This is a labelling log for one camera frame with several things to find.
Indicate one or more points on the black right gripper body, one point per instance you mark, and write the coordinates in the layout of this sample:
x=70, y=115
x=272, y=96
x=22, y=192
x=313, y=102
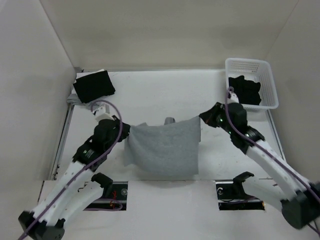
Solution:
x=216, y=118

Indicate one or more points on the grey tank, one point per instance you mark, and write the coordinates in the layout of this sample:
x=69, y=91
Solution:
x=170, y=150
x=73, y=99

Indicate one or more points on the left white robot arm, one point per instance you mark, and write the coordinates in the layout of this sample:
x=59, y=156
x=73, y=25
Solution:
x=80, y=185

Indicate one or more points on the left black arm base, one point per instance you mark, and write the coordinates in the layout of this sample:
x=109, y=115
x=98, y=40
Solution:
x=114, y=195

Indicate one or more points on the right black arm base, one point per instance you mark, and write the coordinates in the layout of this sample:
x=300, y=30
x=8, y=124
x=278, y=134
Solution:
x=232, y=197

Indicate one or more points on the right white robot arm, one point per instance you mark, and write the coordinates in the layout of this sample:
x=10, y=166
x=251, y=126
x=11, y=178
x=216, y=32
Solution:
x=297, y=198

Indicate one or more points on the black tank top in basket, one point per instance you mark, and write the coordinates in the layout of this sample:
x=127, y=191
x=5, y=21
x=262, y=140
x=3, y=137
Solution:
x=247, y=91

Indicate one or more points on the folded black tank top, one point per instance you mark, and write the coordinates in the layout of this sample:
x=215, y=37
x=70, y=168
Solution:
x=92, y=86

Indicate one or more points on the folded grey tank top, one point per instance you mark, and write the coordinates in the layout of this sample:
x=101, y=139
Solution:
x=73, y=99

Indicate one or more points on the folded white tank top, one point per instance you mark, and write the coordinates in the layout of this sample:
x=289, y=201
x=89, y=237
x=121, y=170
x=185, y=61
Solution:
x=83, y=74

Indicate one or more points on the white plastic basket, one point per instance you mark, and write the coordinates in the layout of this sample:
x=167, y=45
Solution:
x=258, y=71

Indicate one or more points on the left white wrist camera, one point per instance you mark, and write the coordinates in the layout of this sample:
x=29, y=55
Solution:
x=102, y=113

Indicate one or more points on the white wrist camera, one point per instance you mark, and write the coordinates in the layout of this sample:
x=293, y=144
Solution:
x=102, y=113
x=231, y=96

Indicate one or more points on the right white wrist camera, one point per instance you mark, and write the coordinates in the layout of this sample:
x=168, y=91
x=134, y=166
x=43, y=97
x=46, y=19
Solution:
x=231, y=96

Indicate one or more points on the silver table rail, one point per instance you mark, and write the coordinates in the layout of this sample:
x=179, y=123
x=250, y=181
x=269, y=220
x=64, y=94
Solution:
x=56, y=162

